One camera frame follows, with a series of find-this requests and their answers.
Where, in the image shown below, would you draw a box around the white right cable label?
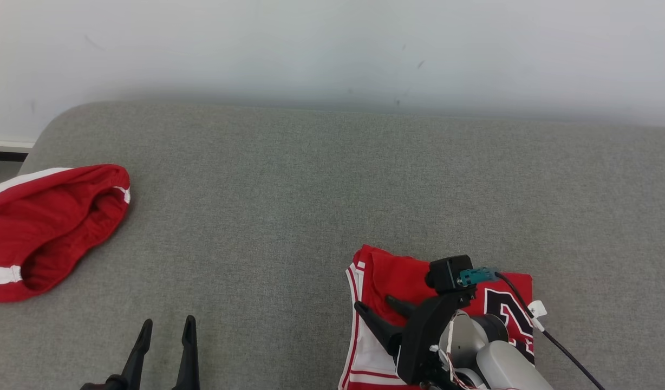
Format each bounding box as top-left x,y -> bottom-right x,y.
527,300 -> 549,333

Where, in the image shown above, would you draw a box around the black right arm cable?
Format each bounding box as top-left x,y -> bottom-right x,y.
494,272 -> 607,390

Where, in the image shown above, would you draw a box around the teal right cable connector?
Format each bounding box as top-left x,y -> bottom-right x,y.
457,266 -> 500,287

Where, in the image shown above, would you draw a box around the red jersey with number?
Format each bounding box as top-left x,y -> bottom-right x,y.
337,244 -> 535,390

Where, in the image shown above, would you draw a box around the red shorts with white stripe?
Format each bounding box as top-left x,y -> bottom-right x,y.
0,164 -> 132,303

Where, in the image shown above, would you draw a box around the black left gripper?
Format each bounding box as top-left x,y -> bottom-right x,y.
80,315 -> 201,390

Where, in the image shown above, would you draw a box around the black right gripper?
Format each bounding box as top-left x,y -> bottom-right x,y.
354,289 -> 478,388

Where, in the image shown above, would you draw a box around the white wall baseboard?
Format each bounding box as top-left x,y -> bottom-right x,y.
0,139 -> 36,163

